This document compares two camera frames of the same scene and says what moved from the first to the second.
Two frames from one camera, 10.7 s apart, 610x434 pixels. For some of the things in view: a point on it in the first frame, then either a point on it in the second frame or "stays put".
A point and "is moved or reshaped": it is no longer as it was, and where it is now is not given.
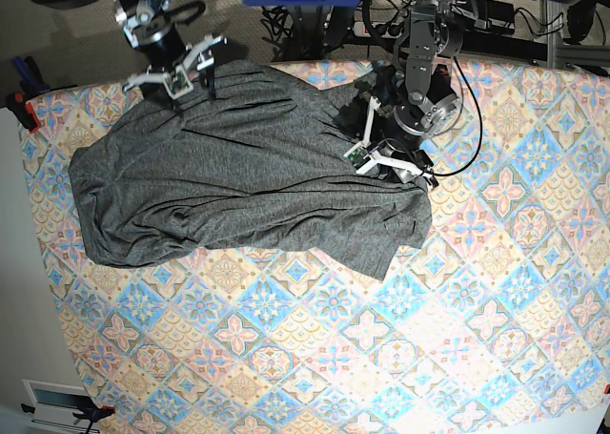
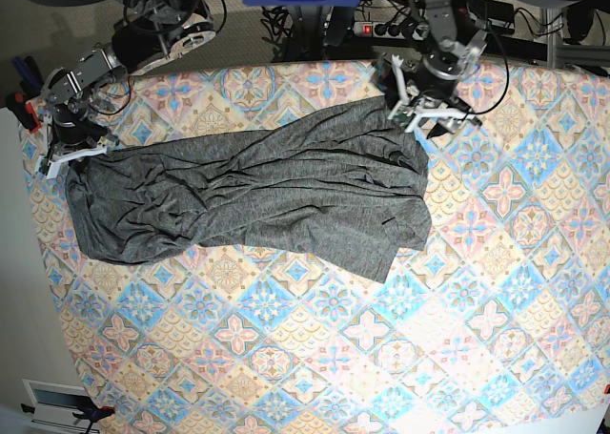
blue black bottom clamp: [93, 414] stays put
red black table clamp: [24, 111] stays put
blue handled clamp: [31, 82] stays put
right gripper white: [365, 155] → [449, 120]
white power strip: [380, 30] stays put
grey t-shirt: [253, 157] is moved or reshaped
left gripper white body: [177, 80] → [54, 161]
